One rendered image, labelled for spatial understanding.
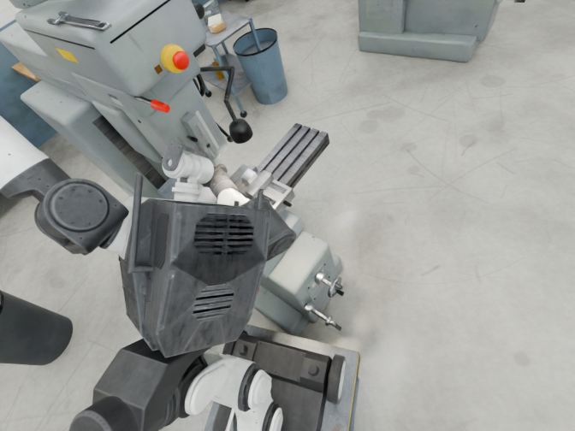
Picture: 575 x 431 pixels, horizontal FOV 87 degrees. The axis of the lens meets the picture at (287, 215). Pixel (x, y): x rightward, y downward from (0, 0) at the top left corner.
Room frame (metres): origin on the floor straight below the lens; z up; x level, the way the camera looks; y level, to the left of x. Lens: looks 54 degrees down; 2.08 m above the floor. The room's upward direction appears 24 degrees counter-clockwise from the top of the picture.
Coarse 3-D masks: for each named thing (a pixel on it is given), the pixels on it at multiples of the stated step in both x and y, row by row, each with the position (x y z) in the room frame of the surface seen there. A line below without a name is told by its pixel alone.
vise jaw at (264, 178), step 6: (258, 174) 1.07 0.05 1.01; (264, 174) 1.05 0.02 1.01; (270, 174) 1.03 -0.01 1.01; (258, 180) 1.03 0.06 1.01; (264, 180) 1.01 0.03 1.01; (270, 180) 1.02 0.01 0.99; (252, 186) 1.01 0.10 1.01; (258, 186) 0.99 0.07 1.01; (264, 186) 1.00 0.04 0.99; (246, 192) 0.99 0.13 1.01; (252, 192) 0.97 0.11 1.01
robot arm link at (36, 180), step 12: (36, 168) 0.48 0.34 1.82; (48, 168) 0.49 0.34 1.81; (60, 168) 0.51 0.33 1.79; (12, 180) 0.46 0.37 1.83; (24, 180) 0.46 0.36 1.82; (36, 180) 0.46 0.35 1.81; (48, 180) 0.47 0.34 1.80; (60, 180) 0.47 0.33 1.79; (12, 192) 0.46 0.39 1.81; (24, 192) 0.46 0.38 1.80; (36, 192) 0.47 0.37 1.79; (48, 228) 0.42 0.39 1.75
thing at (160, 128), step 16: (192, 80) 0.97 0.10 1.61; (176, 96) 0.92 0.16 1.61; (192, 96) 0.94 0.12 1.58; (128, 112) 0.96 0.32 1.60; (160, 112) 0.88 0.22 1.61; (176, 112) 0.90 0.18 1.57; (192, 112) 0.93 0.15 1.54; (208, 112) 0.96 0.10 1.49; (144, 128) 0.94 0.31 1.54; (160, 128) 0.87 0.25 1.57; (176, 128) 0.89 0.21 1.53; (208, 128) 0.94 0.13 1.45; (160, 144) 0.91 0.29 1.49; (192, 144) 0.89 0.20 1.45; (224, 144) 0.95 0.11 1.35
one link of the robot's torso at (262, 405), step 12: (264, 372) 0.22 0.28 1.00; (252, 384) 0.19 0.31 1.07; (264, 384) 0.19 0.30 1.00; (252, 396) 0.16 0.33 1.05; (264, 396) 0.16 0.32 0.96; (252, 408) 0.14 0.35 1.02; (264, 408) 0.15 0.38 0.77; (276, 408) 0.15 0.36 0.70; (240, 420) 0.15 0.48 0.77; (252, 420) 0.13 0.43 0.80; (264, 420) 0.12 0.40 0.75
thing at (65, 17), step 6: (60, 12) 0.91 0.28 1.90; (66, 12) 0.89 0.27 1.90; (60, 18) 0.86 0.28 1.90; (66, 18) 0.85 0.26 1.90; (72, 18) 0.82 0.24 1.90; (78, 18) 0.81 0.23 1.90; (54, 24) 0.87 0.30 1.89; (72, 24) 0.81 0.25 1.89; (78, 24) 0.78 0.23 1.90; (84, 24) 0.76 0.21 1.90; (90, 24) 0.74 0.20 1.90; (96, 24) 0.73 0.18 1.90; (102, 24) 0.71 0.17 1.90; (108, 24) 0.70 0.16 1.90; (102, 30) 0.70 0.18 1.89
